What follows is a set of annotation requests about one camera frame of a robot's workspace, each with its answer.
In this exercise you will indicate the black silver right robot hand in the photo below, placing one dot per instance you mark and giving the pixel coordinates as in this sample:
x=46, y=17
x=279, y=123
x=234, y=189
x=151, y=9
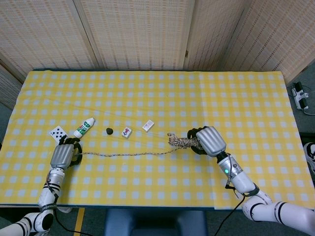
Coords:
x=211, y=141

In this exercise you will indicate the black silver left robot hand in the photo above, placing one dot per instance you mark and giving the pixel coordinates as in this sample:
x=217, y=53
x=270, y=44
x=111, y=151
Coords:
x=61, y=156

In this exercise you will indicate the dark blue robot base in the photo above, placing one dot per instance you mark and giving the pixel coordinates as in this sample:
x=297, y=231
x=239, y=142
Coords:
x=147, y=221

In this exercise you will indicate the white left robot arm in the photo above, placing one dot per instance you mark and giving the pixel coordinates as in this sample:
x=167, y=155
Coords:
x=49, y=194

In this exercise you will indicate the spades playing card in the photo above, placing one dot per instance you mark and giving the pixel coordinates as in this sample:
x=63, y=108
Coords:
x=57, y=131

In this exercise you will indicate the white green plastic bottle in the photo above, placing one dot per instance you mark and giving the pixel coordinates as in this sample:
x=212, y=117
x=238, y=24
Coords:
x=83, y=129

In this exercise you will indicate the small black cap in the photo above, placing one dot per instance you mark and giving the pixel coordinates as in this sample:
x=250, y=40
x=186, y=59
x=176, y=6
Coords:
x=109, y=131

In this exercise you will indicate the small white cardboard box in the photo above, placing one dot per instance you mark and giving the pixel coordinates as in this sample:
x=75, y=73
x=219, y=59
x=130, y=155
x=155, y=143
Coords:
x=148, y=125

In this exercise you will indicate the yellow white checked tablecloth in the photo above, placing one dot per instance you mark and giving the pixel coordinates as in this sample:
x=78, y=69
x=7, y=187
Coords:
x=157, y=103

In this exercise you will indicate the white mahjong tile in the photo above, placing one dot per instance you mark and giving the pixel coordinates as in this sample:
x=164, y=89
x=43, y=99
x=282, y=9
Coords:
x=126, y=132

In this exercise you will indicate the white power strip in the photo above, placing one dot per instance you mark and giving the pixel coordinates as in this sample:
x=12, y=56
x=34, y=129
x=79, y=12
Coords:
x=299, y=98

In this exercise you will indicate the black white shoe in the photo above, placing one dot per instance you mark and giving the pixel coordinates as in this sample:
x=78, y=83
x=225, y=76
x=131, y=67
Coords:
x=310, y=155

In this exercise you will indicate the beige woven folding screen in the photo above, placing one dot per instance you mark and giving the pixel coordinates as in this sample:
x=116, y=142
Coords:
x=135, y=32

